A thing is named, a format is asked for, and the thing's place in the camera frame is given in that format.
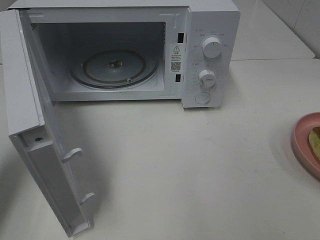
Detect pink round plate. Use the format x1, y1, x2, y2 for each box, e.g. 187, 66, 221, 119
291, 112, 320, 179

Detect white microwave door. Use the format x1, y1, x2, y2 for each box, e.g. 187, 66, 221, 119
0, 9, 93, 237

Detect glass microwave turntable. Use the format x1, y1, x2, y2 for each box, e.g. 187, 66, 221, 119
70, 49, 160, 89

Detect round white door button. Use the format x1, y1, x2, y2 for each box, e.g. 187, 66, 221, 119
195, 92, 211, 105

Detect sandwich with lettuce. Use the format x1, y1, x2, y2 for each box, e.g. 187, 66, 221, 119
308, 126, 320, 159

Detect white microwave oven body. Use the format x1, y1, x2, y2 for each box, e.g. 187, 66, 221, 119
0, 0, 241, 114

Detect white microwave knob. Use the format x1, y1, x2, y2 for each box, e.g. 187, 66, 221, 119
202, 36, 223, 59
198, 69, 217, 88

